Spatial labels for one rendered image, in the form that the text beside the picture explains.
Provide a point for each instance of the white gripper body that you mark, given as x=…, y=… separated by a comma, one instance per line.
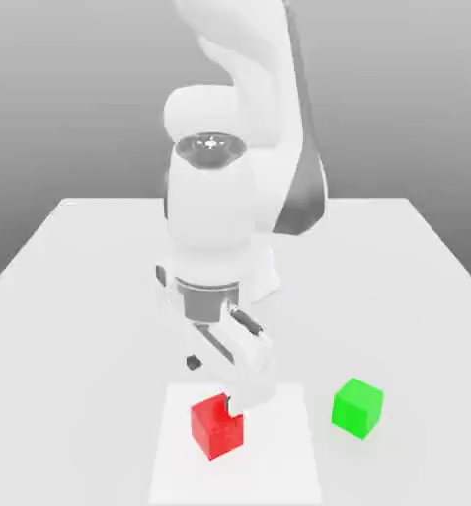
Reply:
x=251, y=355

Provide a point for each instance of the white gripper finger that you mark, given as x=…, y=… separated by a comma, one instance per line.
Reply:
x=254, y=397
x=193, y=362

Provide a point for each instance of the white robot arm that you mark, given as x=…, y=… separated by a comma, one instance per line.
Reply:
x=211, y=205

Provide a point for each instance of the small red cube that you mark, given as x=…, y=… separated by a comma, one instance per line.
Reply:
x=215, y=435

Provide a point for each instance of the small green cube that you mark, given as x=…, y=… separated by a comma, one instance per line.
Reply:
x=355, y=409

